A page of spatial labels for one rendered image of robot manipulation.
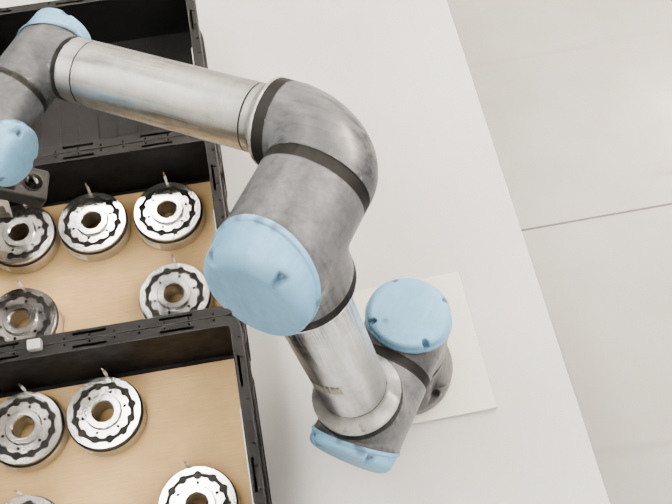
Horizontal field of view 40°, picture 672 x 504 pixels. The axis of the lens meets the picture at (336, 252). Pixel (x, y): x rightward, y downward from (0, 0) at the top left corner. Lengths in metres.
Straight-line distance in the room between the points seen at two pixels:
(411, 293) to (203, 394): 0.32
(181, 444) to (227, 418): 0.07
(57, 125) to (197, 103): 0.63
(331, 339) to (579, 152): 1.66
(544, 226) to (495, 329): 0.94
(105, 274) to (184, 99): 0.49
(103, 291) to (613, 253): 1.41
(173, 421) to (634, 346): 1.31
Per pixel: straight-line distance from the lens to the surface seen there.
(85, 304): 1.41
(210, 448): 1.30
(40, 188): 1.26
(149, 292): 1.37
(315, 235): 0.85
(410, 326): 1.23
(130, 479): 1.31
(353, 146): 0.89
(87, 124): 1.58
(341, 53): 1.77
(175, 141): 1.40
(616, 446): 2.23
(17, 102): 1.10
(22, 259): 1.44
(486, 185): 1.62
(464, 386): 1.46
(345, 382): 1.07
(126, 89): 1.04
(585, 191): 2.49
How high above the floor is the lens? 2.07
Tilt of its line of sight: 63 degrees down
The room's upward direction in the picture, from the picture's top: 1 degrees counter-clockwise
